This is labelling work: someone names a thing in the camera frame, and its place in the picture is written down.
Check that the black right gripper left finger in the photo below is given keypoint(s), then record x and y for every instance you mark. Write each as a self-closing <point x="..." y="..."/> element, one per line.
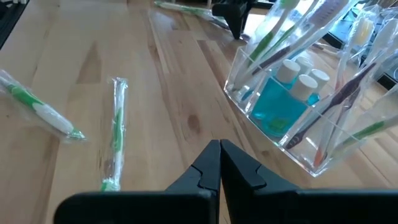
<point x="205" y="174"/>

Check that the teal tube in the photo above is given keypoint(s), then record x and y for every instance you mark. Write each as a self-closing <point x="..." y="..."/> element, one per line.
<point x="287" y="71"/>
<point x="318" y="77"/>

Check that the purple toothbrush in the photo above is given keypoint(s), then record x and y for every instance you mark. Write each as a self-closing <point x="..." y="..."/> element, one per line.
<point x="275" y="59"/>
<point x="342" y="91"/>

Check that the clear acrylic organizer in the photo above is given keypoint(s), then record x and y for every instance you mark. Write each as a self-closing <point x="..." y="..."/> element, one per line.
<point x="311" y="165"/>

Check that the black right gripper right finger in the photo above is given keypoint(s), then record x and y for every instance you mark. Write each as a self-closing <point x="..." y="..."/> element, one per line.
<point x="248" y="186"/>

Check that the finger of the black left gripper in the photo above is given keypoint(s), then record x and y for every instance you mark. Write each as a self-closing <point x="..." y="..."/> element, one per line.
<point x="229" y="12"/>
<point x="242" y="12"/>

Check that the red toothbrush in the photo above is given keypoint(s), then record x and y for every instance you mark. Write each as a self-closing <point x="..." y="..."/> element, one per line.
<point x="362" y="31"/>

